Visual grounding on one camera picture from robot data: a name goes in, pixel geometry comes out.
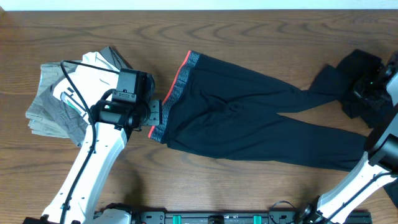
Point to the khaki folded cargo pants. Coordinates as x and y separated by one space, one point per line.
50 117

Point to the white folded t-shirt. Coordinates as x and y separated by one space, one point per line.
92 80

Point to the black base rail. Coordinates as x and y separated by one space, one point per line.
214 217

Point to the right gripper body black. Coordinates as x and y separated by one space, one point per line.
368 90

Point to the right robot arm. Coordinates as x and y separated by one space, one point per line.
376 168

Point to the black garment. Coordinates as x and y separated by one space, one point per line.
355 65

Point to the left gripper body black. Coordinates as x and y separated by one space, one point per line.
155 112

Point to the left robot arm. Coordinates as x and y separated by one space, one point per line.
118 113

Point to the black leggings red waistband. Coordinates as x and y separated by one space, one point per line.
224 111

